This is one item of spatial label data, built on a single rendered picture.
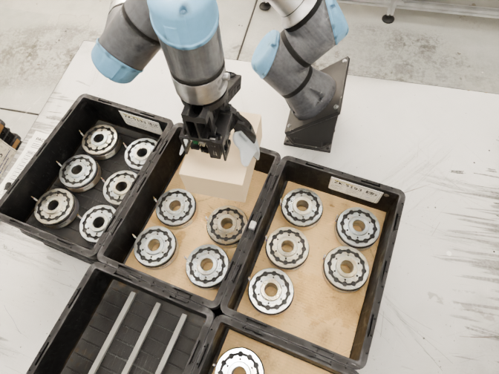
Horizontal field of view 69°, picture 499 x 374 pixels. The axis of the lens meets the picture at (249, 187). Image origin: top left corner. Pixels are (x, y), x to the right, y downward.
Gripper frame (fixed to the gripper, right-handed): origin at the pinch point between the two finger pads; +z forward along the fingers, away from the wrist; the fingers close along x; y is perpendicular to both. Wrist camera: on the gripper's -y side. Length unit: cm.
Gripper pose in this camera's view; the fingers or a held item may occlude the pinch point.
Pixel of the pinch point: (223, 149)
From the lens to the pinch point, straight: 72.0
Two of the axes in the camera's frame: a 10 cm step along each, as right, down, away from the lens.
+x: 9.7, 1.8, -1.5
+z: 0.6, 4.5, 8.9
